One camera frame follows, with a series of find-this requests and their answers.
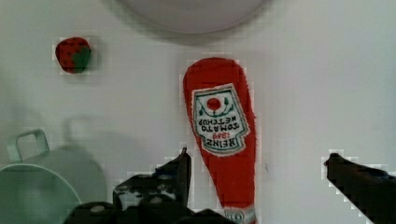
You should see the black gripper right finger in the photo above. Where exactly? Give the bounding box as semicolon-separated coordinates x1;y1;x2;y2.
324;153;396;224

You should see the grey round plate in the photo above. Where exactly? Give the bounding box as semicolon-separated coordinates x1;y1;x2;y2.
119;0;270;34

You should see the small dark strawberry toy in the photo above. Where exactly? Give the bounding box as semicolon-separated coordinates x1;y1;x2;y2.
55;37;91;74

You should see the red plush ketchup bottle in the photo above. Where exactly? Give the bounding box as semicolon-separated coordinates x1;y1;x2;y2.
183;57;257;224

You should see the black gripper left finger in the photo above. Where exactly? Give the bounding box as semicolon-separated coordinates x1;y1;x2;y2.
112;147;191;210

